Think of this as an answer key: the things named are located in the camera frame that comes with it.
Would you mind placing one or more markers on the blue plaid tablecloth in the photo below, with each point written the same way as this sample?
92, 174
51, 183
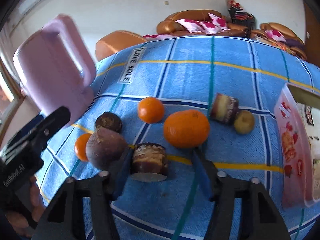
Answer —
184, 73

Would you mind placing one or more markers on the purple cloth on armchair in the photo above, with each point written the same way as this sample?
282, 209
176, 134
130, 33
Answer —
295, 43

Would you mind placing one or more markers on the small orange tangerine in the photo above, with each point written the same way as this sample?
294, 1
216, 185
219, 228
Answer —
150, 110

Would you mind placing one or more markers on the brown wooden door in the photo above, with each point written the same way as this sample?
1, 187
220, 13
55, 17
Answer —
312, 48

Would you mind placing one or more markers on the brown leather three-seat sofa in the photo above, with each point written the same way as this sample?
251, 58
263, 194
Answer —
169, 25

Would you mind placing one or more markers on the brown leather armchair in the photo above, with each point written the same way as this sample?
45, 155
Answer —
260, 35

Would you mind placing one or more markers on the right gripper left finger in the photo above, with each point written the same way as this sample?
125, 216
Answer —
107, 186

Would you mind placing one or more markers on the stacked dark chairs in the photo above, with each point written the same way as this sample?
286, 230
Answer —
240, 16

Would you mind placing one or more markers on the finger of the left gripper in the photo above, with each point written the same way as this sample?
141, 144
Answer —
37, 132

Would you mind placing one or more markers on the person's left hand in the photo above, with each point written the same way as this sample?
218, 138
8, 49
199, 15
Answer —
18, 221

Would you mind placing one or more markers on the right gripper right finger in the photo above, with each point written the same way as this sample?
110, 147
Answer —
259, 217

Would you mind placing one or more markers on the pink electric kettle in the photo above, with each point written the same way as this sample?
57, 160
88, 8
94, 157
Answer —
56, 69

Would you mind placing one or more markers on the pink metal tin box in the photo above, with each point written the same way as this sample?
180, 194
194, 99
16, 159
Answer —
297, 117

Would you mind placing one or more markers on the purple sugarcane piece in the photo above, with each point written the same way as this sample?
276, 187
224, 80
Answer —
224, 109

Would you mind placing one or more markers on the dark brown passion fruit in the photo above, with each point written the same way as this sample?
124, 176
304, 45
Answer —
109, 121

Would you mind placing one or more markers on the brown leather ottoman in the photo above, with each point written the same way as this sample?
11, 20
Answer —
115, 42

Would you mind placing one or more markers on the brown-green kiwi fruit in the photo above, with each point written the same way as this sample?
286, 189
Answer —
244, 122

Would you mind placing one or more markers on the armchair pink floral pillow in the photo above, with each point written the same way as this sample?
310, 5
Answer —
275, 35

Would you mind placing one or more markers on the dark purple round fruit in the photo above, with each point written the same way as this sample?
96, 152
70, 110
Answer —
104, 147

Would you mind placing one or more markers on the large orange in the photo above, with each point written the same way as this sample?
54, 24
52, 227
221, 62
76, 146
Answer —
186, 129

